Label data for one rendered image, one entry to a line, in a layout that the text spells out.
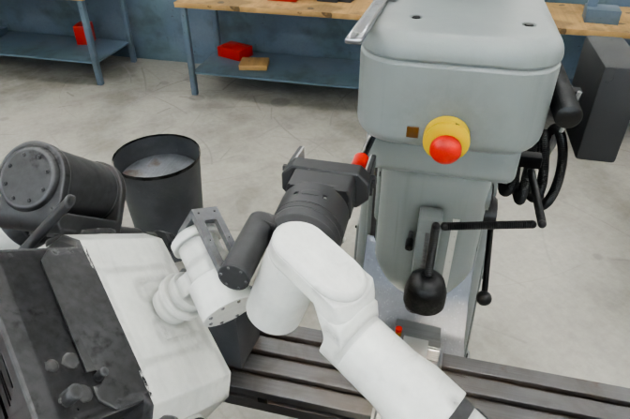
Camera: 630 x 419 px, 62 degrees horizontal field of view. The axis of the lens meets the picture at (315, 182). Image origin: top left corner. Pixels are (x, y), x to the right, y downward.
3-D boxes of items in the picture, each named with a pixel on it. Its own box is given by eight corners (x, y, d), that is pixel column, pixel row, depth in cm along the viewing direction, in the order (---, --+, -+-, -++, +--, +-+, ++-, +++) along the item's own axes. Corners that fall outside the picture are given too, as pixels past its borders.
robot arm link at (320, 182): (375, 155, 68) (361, 207, 59) (370, 213, 74) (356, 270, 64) (283, 143, 71) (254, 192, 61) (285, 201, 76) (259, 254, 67)
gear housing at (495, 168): (516, 188, 82) (531, 132, 77) (363, 170, 87) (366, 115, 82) (503, 100, 110) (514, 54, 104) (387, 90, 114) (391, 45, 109)
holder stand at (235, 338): (241, 369, 137) (234, 316, 126) (168, 347, 143) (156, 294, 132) (261, 335, 146) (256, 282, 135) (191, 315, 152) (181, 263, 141)
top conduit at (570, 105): (578, 130, 68) (587, 106, 66) (545, 127, 69) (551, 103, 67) (539, 27, 105) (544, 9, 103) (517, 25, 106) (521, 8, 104)
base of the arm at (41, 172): (-13, 255, 64) (70, 230, 62) (-24, 156, 66) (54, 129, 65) (67, 258, 78) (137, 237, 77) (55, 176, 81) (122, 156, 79)
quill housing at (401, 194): (470, 311, 103) (502, 175, 86) (367, 293, 107) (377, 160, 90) (469, 249, 119) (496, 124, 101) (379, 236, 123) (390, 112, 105)
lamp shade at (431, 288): (407, 316, 89) (411, 290, 85) (399, 286, 95) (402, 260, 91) (449, 315, 89) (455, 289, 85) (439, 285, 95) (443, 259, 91)
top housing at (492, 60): (544, 166, 69) (577, 48, 60) (349, 143, 74) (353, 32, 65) (516, 48, 107) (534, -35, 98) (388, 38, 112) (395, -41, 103)
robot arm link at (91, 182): (-10, 246, 66) (79, 192, 65) (-33, 186, 68) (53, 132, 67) (52, 249, 77) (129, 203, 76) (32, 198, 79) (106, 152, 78)
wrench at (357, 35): (368, 46, 61) (369, 39, 60) (336, 43, 62) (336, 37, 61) (399, -6, 80) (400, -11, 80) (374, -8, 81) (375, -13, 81)
